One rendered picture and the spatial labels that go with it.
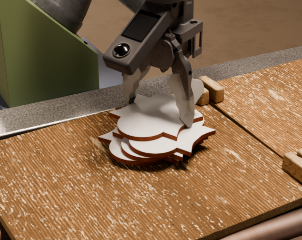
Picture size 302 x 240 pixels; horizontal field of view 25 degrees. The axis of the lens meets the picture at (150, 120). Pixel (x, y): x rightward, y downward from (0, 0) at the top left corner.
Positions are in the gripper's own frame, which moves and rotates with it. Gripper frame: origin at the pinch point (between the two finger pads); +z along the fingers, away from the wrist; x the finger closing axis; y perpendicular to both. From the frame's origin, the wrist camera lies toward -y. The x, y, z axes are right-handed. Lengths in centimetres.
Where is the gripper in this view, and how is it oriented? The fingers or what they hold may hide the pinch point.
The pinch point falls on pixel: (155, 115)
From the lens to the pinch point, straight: 106.3
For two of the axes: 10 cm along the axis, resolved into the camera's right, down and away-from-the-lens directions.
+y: 5.8, -4.2, 7.0
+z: 0.0, 8.6, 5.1
